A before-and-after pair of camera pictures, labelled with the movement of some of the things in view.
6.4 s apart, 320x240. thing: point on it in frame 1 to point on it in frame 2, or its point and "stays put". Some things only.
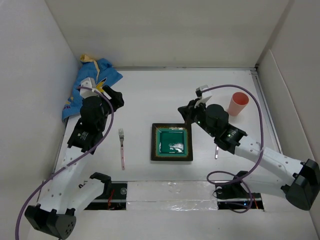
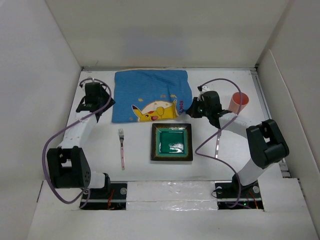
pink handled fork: (121, 133) stays put
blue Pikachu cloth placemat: (103, 74) to (150, 95)
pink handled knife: (217, 152) stays put
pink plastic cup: (239, 101) stays put
